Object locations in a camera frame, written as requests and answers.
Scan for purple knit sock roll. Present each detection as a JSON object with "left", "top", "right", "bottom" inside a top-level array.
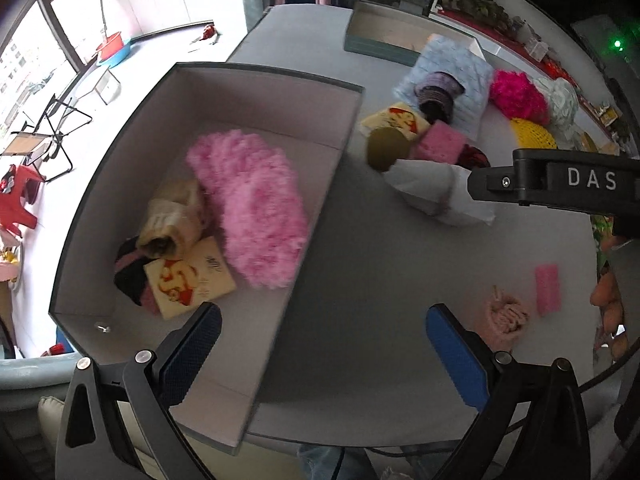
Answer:
[{"left": 414, "top": 72, "right": 463, "bottom": 123}]

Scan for white cabinet with red top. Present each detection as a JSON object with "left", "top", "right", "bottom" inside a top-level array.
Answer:
[{"left": 430, "top": 0, "right": 591, "bottom": 91}]

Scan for cream sofa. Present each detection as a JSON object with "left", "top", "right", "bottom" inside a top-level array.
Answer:
[{"left": 37, "top": 395, "right": 68, "bottom": 480}]

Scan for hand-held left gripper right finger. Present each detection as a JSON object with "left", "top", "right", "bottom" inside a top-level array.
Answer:
[{"left": 425, "top": 302, "right": 593, "bottom": 480}]

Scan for cream sock roll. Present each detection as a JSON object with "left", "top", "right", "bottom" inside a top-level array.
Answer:
[{"left": 136, "top": 179, "right": 208, "bottom": 260}]

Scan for pink foam roll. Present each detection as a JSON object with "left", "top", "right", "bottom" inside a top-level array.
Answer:
[{"left": 411, "top": 120, "right": 470, "bottom": 166}]

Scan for person's jeans legs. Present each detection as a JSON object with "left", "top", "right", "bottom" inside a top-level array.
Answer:
[{"left": 297, "top": 442, "right": 436, "bottom": 480}]

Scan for red plastic basin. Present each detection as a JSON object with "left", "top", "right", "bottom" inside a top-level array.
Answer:
[{"left": 96, "top": 31, "right": 126, "bottom": 61}]

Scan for red fabric rose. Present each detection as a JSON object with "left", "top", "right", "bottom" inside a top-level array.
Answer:
[{"left": 452, "top": 144, "right": 493, "bottom": 171}]

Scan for blue plastic basin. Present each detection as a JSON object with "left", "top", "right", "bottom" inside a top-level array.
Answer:
[{"left": 97, "top": 37, "right": 132, "bottom": 68}]

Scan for shallow teal box lid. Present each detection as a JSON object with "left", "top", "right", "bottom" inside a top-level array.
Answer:
[{"left": 343, "top": 1, "right": 485, "bottom": 68}]

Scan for person's right hand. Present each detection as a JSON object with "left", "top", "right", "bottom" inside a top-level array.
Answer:
[{"left": 589, "top": 234, "right": 632, "bottom": 358}]

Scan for large grey storage box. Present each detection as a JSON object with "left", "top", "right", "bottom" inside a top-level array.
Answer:
[{"left": 48, "top": 61, "right": 366, "bottom": 456}]

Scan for red plastic stool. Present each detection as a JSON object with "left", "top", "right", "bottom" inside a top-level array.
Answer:
[{"left": 0, "top": 165, "right": 46, "bottom": 233}]

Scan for black folding stool frame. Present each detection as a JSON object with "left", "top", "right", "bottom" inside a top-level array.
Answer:
[{"left": 2, "top": 95, "right": 93, "bottom": 181}]

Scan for light blue fluffy cloth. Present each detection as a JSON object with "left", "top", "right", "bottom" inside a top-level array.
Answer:
[{"left": 392, "top": 34, "right": 493, "bottom": 141}]

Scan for magenta fluffy ball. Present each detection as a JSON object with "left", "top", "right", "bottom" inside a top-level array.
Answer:
[{"left": 488, "top": 69, "right": 551, "bottom": 125}]

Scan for striped pink black sock roll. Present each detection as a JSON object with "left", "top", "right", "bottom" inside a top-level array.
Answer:
[{"left": 114, "top": 236, "right": 163, "bottom": 317}]

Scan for white cloth bundle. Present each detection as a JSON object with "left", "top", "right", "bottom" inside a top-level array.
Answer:
[{"left": 385, "top": 157, "right": 496, "bottom": 228}]

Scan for pink foam sheet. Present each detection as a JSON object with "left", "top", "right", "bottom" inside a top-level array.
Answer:
[{"left": 534, "top": 262, "right": 563, "bottom": 317}]

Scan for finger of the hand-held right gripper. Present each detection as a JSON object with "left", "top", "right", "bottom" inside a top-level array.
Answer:
[{"left": 466, "top": 162, "right": 521, "bottom": 203}]

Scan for yellow tissue pack red print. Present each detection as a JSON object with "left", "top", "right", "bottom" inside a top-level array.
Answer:
[
  {"left": 143, "top": 235, "right": 237, "bottom": 320},
  {"left": 360, "top": 101, "right": 431, "bottom": 143}
]

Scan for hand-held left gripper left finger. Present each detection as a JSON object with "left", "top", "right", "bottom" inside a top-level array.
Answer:
[{"left": 54, "top": 301, "right": 223, "bottom": 480}]

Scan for yellow foam net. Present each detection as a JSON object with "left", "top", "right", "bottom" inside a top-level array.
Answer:
[{"left": 510, "top": 116, "right": 558, "bottom": 151}]

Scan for blue-grey cushion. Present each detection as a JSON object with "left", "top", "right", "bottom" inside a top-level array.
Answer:
[{"left": 0, "top": 350, "right": 76, "bottom": 391}]

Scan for mint bath pouf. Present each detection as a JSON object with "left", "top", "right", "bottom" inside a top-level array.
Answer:
[{"left": 532, "top": 76, "right": 581, "bottom": 143}]

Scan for pink fluffy cloth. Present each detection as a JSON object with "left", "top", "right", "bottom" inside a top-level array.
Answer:
[{"left": 186, "top": 129, "right": 310, "bottom": 290}]

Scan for green artificial vine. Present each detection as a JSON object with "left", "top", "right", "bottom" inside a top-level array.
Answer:
[{"left": 445, "top": 0, "right": 521, "bottom": 36}]

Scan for gold round disc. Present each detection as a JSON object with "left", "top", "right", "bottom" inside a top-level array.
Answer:
[{"left": 366, "top": 126, "right": 412, "bottom": 173}]

